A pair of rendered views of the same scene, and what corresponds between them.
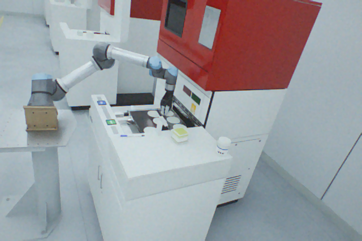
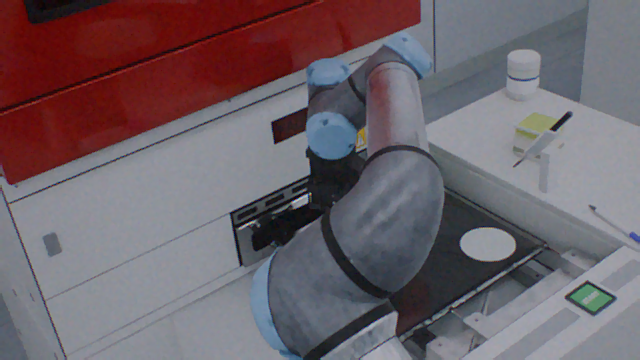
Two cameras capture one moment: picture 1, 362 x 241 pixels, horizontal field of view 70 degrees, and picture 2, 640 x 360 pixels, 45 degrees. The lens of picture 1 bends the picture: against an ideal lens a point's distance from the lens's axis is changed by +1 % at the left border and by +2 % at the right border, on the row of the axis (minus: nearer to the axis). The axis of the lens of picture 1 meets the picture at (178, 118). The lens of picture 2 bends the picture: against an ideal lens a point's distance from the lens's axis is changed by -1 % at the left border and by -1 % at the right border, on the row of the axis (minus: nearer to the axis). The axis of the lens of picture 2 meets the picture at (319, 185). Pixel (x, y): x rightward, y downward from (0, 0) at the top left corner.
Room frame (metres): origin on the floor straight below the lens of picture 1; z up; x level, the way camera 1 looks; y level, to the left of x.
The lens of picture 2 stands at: (1.74, 1.26, 1.79)
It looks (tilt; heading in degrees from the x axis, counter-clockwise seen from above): 33 degrees down; 269
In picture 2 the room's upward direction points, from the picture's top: 6 degrees counter-clockwise
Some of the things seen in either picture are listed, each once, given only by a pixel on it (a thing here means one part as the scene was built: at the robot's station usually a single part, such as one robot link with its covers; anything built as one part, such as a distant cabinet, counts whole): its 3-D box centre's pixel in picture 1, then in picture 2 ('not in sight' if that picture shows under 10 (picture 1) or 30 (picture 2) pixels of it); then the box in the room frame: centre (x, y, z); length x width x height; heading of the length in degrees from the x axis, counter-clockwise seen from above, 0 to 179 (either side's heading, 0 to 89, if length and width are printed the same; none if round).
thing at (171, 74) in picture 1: (171, 75); (330, 95); (1.68, 0.10, 1.21); 0.09 x 0.08 x 0.11; 85
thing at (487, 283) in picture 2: (135, 123); (475, 291); (1.47, 0.28, 0.90); 0.38 x 0.01 x 0.01; 32
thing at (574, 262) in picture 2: not in sight; (584, 267); (1.27, 0.25, 0.89); 0.08 x 0.03 x 0.03; 122
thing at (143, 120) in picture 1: (159, 121); (404, 243); (1.57, 0.12, 0.90); 0.34 x 0.34 x 0.01; 32
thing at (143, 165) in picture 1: (170, 156); (579, 185); (1.19, 0.00, 0.89); 0.62 x 0.35 x 0.14; 122
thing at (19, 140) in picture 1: (39, 134); not in sight; (1.34, 0.87, 0.75); 0.45 x 0.44 x 0.13; 113
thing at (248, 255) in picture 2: (184, 118); (330, 202); (1.69, -0.05, 0.89); 0.44 x 0.02 x 0.10; 32
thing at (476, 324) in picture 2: (120, 120); (487, 334); (1.48, 0.38, 0.89); 0.08 x 0.03 x 0.03; 122
